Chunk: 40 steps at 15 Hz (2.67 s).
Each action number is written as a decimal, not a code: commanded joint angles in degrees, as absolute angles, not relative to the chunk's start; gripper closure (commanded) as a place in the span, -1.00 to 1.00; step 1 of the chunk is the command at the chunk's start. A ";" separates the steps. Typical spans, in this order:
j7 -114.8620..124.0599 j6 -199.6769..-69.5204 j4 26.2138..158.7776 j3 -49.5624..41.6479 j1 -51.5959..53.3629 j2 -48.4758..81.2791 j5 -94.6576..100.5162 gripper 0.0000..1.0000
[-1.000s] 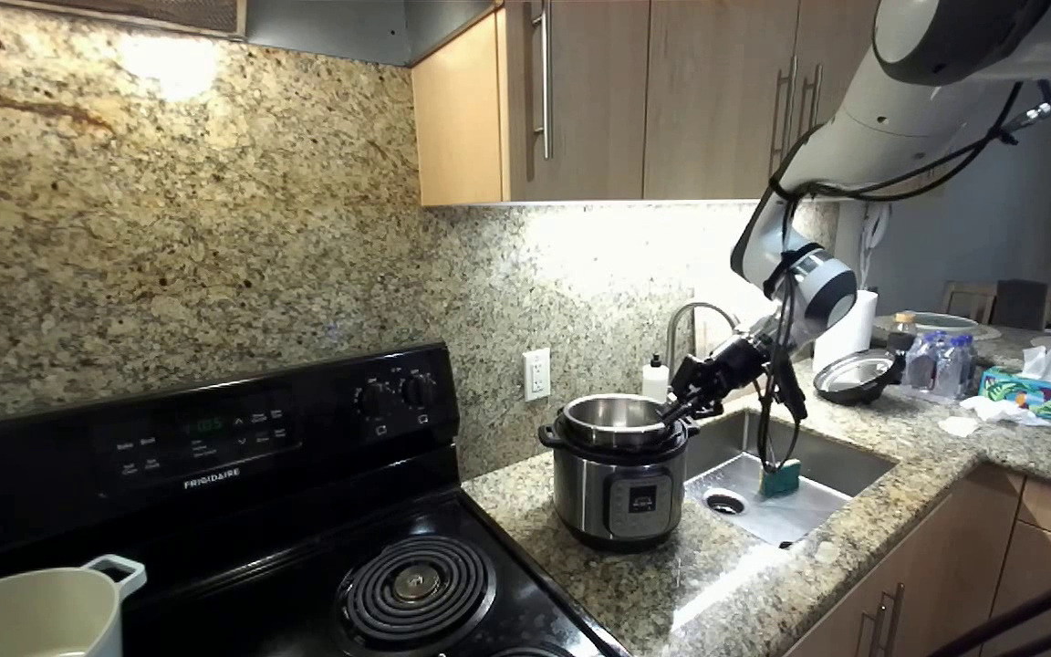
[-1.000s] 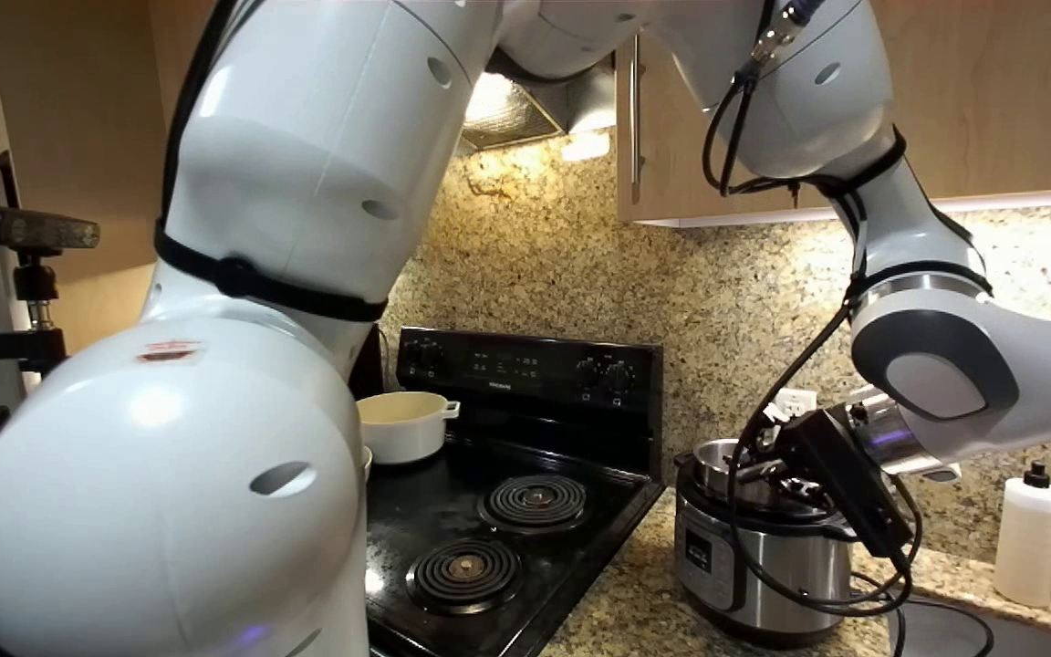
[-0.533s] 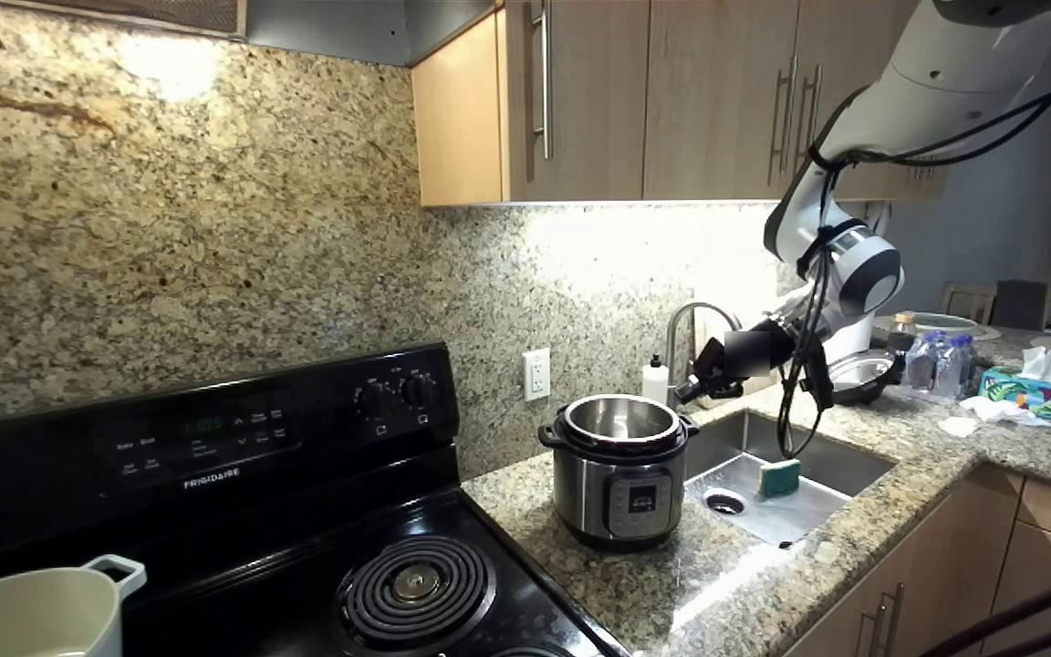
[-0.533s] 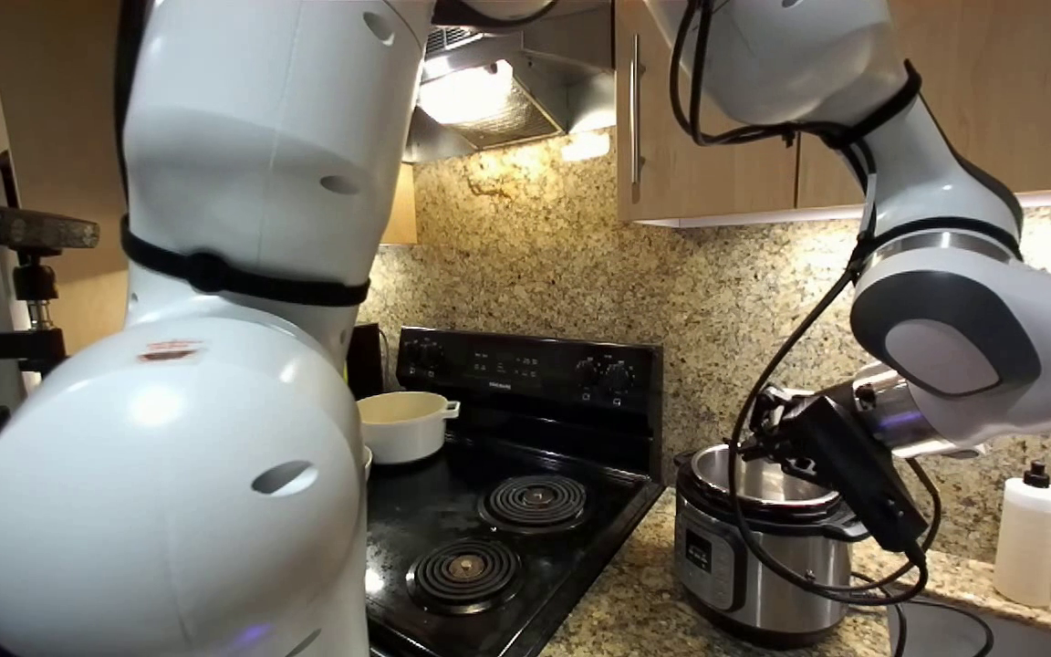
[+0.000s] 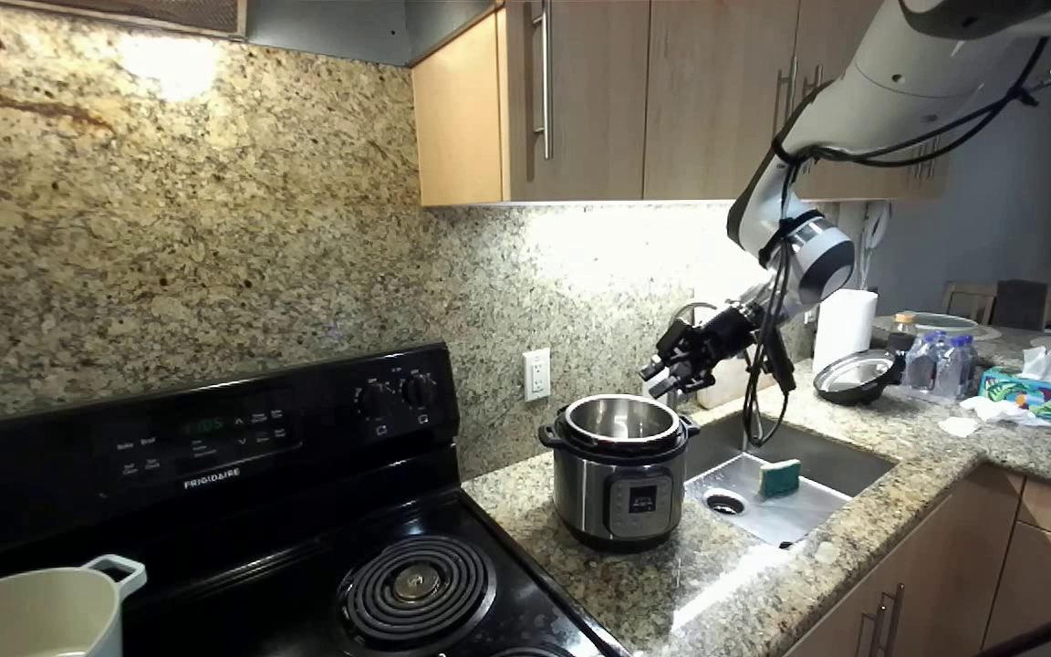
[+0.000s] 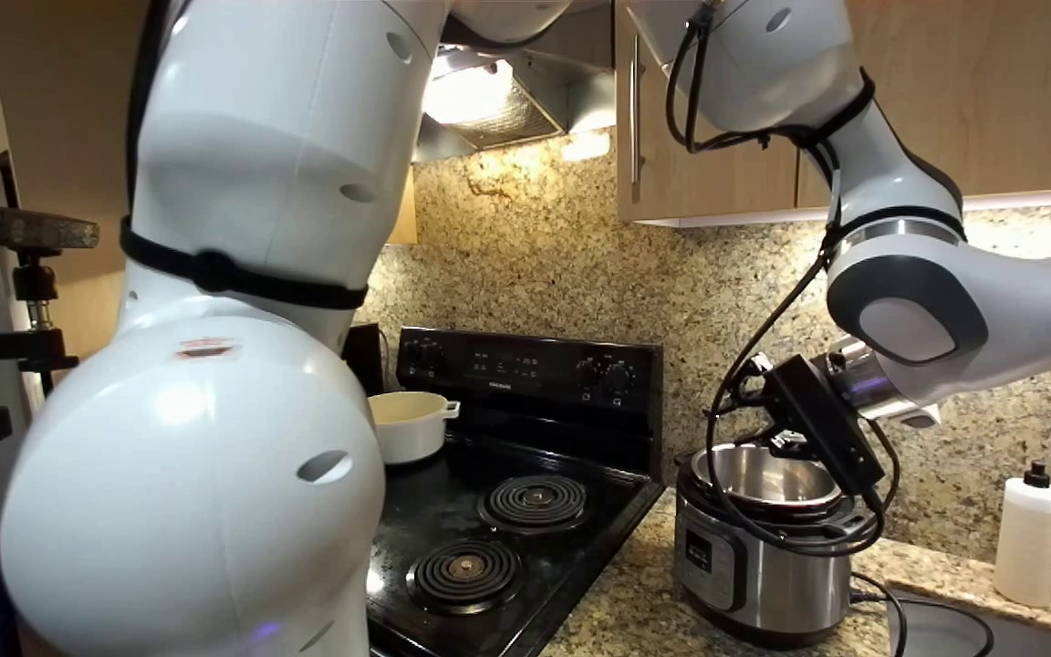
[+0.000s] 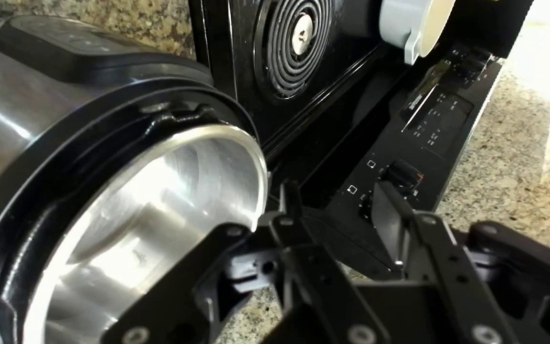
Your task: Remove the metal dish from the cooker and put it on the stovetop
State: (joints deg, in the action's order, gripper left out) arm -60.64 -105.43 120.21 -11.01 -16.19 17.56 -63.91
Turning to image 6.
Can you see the grey range hood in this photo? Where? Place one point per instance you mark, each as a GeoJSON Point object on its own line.
{"type": "Point", "coordinates": [548, 111]}

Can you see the white bottle black cap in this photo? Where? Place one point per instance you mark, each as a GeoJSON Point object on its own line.
{"type": "Point", "coordinates": [1028, 550]}

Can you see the steel kitchen sink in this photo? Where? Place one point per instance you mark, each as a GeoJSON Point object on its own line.
{"type": "Point", "coordinates": [1038, 639]}

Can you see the black electric stove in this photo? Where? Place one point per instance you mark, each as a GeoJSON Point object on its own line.
{"type": "Point", "coordinates": [430, 511]}

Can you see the silver electric pressure cooker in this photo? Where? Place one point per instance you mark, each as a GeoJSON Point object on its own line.
{"type": "Point", "coordinates": [758, 586]}

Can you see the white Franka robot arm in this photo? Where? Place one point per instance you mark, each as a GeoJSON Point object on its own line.
{"type": "Point", "coordinates": [183, 485]}

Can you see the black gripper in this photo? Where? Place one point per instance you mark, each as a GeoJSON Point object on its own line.
{"type": "Point", "coordinates": [754, 389]}

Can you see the black stereo camera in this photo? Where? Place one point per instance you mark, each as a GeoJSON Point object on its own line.
{"type": "Point", "coordinates": [16, 229]}

